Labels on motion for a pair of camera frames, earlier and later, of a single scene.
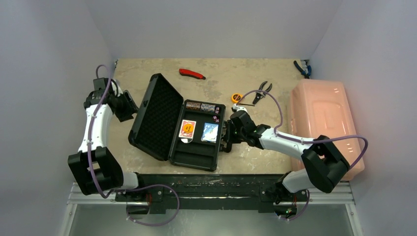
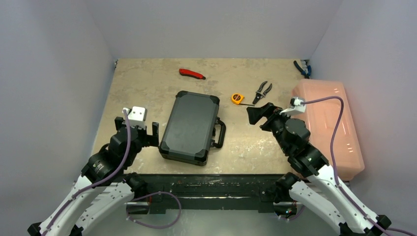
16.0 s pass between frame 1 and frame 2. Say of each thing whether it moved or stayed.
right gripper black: moved
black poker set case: moved
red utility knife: stayed
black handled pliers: stayed
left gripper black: moved
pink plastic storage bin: stayed
